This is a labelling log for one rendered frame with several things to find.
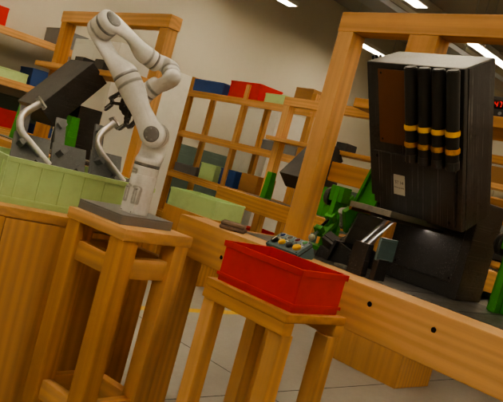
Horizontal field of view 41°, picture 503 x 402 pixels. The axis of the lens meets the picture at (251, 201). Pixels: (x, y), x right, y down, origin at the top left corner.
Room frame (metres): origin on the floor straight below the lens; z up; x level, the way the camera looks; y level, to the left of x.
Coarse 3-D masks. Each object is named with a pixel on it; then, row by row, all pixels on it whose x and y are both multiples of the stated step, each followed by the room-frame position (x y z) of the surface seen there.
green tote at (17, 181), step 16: (0, 160) 2.44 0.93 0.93; (16, 160) 2.40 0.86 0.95; (0, 176) 2.41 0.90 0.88; (16, 176) 2.40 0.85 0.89; (32, 176) 2.44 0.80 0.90; (48, 176) 2.48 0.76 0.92; (64, 176) 2.51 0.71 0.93; (80, 176) 2.55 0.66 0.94; (96, 176) 2.59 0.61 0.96; (0, 192) 2.38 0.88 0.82; (16, 192) 2.42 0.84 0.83; (32, 192) 2.45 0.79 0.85; (48, 192) 2.49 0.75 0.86; (64, 192) 2.52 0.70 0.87; (80, 192) 2.56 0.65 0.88; (96, 192) 2.60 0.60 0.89; (112, 192) 2.64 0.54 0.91; (48, 208) 2.50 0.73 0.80; (64, 208) 2.53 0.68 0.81
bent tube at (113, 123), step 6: (114, 120) 2.90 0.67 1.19; (108, 126) 2.88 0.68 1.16; (114, 126) 2.90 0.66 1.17; (102, 132) 2.85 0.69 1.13; (96, 138) 2.84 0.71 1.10; (102, 138) 2.85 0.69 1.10; (96, 144) 2.83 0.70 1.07; (96, 150) 2.84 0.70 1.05; (102, 150) 2.84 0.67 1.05; (102, 156) 2.84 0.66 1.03; (108, 162) 2.85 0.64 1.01; (114, 168) 2.87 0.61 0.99; (114, 174) 2.87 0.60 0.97; (120, 174) 2.88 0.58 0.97
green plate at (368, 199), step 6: (366, 180) 2.32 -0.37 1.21; (366, 186) 2.33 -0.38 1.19; (360, 192) 2.32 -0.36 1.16; (366, 192) 2.32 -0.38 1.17; (354, 198) 2.34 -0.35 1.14; (360, 198) 2.34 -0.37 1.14; (366, 198) 2.32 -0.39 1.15; (372, 198) 2.30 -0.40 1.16; (372, 204) 2.30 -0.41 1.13; (354, 216) 2.37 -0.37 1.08
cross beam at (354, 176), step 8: (336, 168) 3.01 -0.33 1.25; (344, 168) 2.98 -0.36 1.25; (352, 168) 2.95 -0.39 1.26; (360, 168) 2.92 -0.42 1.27; (328, 176) 3.04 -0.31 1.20; (336, 176) 3.01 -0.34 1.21; (344, 176) 2.97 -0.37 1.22; (352, 176) 2.94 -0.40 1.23; (360, 176) 2.91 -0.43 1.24; (344, 184) 2.97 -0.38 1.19; (352, 184) 2.93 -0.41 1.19; (360, 184) 2.90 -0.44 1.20; (496, 200) 2.46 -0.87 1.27
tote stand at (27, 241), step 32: (0, 224) 2.32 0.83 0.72; (32, 224) 2.38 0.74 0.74; (64, 224) 2.45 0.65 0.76; (0, 256) 2.34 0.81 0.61; (32, 256) 2.40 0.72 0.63; (0, 288) 2.35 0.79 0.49; (32, 288) 2.42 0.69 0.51; (96, 288) 2.55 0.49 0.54; (0, 320) 2.37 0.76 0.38; (32, 320) 2.43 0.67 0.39; (128, 320) 2.65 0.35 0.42; (0, 352) 2.38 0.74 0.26; (32, 352) 2.45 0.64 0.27; (64, 352) 2.52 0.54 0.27; (128, 352) 2.67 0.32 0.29; (0, 384) 2.40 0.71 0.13
